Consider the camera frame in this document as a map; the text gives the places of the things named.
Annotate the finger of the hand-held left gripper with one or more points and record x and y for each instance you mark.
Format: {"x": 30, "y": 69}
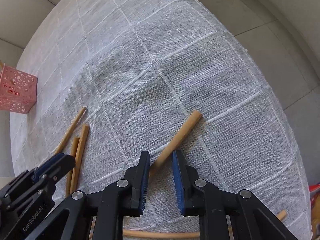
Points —
{"x": 63, "y": 166}
{"x": 48, "y": 162}

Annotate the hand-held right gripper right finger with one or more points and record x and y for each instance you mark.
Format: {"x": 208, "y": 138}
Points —
{"x": 177, "y": 182}

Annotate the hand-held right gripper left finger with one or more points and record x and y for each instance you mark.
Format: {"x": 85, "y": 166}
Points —
{"x": 145, "y": 182}

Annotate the single wooden chopstick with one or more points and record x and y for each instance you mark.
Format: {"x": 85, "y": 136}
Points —
{"x": 180, "y": 135}
{"x": 72, "y": 127}
{"x": 162, "y": 234}
{"x": 74, "y": 150}
{"x": 82, "y": 145}
{"x": 282, "y": 215}

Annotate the pink perforated utensil holder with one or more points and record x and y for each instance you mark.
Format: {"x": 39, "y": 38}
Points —
{"x": 17, "y": 90}

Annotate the grey checked tablecloth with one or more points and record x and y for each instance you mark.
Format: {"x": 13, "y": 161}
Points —
{"x": 162, "y": 80}

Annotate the red packet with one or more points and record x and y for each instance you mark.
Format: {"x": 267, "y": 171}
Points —
{"x": 315, "y": 190}

